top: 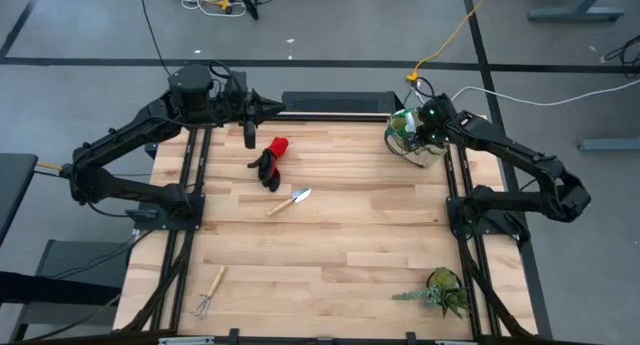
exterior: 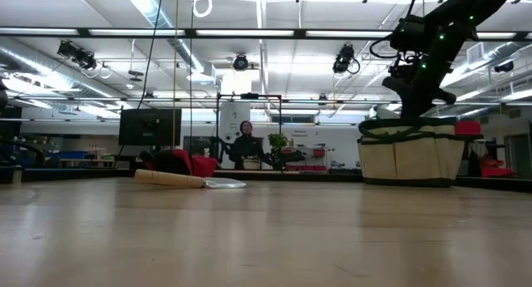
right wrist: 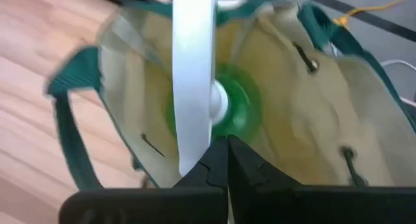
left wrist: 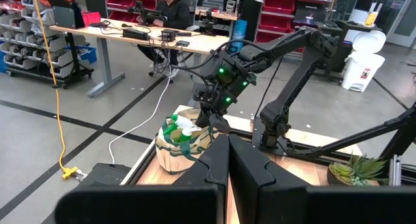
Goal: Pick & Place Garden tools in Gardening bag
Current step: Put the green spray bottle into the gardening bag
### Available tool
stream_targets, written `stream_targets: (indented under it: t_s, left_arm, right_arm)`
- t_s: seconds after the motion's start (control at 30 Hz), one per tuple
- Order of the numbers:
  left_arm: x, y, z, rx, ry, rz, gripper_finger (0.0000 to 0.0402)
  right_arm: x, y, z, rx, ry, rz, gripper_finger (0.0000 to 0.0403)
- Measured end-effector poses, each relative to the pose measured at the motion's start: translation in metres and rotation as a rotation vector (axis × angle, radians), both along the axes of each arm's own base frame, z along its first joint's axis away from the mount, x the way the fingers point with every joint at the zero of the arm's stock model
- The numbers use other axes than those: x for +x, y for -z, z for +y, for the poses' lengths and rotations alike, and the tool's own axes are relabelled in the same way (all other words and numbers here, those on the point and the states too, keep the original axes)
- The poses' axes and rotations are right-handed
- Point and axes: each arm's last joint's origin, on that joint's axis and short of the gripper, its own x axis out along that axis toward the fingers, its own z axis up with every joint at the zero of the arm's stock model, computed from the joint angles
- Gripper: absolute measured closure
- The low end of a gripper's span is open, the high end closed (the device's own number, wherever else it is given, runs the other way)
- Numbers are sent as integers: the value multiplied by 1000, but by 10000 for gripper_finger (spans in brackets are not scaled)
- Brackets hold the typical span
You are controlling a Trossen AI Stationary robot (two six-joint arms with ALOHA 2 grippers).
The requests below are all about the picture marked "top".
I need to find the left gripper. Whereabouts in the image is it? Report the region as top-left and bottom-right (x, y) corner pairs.
(215, 69), (287, 150)

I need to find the beige gardening bag green trim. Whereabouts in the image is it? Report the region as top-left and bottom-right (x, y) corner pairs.
(383, 108), (451, 169)

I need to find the red and black gardening glove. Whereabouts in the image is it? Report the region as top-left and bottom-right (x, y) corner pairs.
(246, 136), (290, 194)

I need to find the wooden handled metal trowel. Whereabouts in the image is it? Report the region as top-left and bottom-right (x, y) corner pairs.
(265, 187), (313, 218)

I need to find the wooden handled hand rake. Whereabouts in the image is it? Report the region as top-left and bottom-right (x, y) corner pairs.
(193, 265), (228, 320)

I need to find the black ventilated case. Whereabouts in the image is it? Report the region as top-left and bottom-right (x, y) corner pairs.
(281, 90), (405, 114)

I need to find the artificial potted succulent plant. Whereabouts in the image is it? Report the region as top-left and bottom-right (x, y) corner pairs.
(391, 266), (471, 320)

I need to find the grey desk leg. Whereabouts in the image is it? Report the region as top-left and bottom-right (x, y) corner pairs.
(527, 0), (625, 22)

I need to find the grey desk foot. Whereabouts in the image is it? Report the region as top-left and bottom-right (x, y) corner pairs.
(577, 137), (640, 153)

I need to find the black desk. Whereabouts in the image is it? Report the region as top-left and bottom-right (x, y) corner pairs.
(0, 153), (39, 246)

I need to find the black beam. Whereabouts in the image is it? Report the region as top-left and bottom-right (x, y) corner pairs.
(0, 270), (124, 306)

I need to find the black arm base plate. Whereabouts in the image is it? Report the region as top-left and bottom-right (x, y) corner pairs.
(446, 194), (529, 239)
(133, 192), (206, 232)

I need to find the white cable coil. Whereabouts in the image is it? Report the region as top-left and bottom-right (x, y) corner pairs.
(179, 0), (248, 18)

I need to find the black floor cable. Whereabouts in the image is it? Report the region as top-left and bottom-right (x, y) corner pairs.
(138, 0), (174, 79)

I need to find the black cable sleeve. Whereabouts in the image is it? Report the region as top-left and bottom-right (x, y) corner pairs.
(457, 234), (532, 339)
(119, 229), (196, 335)

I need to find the black cable bundle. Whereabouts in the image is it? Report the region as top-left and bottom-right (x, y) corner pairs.
(603, 32), (640, 79)

